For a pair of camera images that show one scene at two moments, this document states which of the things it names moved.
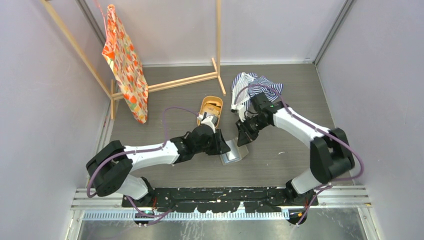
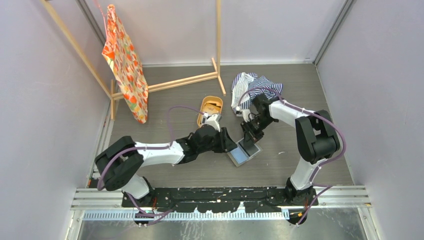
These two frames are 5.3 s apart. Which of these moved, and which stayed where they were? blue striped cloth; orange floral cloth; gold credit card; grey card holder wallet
Moved: grey card holder wallet
Stayed: blue striped cloth; orange floral cloth; gold credit card
